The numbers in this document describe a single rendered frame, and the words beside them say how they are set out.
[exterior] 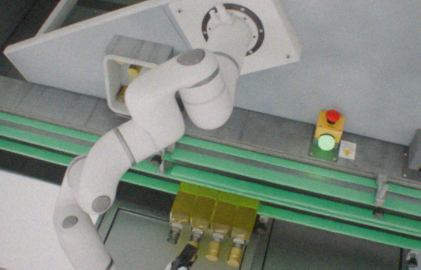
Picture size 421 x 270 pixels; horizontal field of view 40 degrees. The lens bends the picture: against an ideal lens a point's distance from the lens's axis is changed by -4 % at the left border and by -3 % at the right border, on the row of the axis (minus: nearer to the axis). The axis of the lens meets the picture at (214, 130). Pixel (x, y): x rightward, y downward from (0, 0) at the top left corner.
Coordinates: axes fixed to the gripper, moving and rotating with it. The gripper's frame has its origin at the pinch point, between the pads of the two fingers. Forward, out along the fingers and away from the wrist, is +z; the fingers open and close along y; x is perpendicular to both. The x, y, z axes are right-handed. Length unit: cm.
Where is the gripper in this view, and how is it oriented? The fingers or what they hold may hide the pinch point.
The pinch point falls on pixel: (189, 255)
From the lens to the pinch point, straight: 158.4
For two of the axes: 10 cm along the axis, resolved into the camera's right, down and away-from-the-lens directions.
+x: -8.7, -3.9, 2.9
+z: 4.9, -6.5, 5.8
